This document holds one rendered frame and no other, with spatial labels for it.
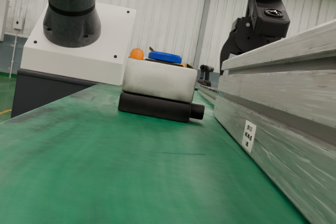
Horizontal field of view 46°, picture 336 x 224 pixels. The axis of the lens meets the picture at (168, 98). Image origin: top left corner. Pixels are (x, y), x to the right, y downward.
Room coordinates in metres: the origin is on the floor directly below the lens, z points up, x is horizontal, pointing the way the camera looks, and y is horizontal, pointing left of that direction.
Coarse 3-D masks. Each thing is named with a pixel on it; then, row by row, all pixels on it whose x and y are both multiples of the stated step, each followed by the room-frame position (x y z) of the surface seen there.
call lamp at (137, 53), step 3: (135, 48) 0.45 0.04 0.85; (138, 48) 0.45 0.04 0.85; (132, 51) 0.44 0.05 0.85; (135, 51) 0.44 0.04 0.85; (138, 51) 0.44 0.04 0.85; (141, 51) 0.45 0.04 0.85; (132, 54) 0.44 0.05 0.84; (135, 54) 0.44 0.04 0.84; (138, 54) 0.44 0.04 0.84; (141, 54) 0.44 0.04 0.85; (132, 57) 0.44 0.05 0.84; (135, 57) 0.44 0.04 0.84; (138, 57) 0.44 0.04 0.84; (141, 57) 0.44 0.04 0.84
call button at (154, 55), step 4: (152, 52) 0.47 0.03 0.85; (156, 52) 0.46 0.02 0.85; (160, 52) 0.46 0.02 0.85; (164, 52) 0.46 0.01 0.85; (148, 56) 0.47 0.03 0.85; (152, 56) 0.46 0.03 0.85; (156, 56) 0.46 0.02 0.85; (160, 56) 0.46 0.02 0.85; (164, 56) 0.46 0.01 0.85; (168, 56) 0.46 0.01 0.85; (172, 56) 0.46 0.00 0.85; (176, 56) 0.46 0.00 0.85; (160, 60) 0.47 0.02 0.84; (164, 60) 0.47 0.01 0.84; (168, 60) 0.46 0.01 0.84; (172, 60) 0.46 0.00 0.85; (176, 60) 0.46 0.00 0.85; (180, 60) 0.47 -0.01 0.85
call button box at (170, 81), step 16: (128, 64) 0.44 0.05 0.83; (144, 64) 0.44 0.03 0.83; (160, 64) 0.44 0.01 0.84; (176, 64) 0.46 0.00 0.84; (128, 80) 0.44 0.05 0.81; (144, 80) 0.44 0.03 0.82; (160, 80) 0.44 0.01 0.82; (176, 80) 0.44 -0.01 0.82; (192, 80) 0.44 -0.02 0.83; (128, 96) 0.44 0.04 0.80; (144, 96) 0.44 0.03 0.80; (160, 96) 0.44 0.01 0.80; (176, 96) 0.44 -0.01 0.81; (192, 96) 0.44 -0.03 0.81; (144, 112) 0.44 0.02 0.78; (160, 112) 0.44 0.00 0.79; (176, 112) 0.44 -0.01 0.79; (192, 112) 0.47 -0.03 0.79
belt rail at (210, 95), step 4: (200, 88) 1.55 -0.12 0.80; (204, 88) 1.33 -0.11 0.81; (200, 92) 1.51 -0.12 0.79; (204, 92) 1.39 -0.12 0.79; (208, 92) 1.13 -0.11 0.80; (212, 92) 1.00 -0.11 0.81; (204, 96) 1.26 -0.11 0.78; (208, 96) 1.10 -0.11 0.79; (212, 96) 1.06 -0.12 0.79; (208, 100) 1.08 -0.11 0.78; (212, 100) 0.96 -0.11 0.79
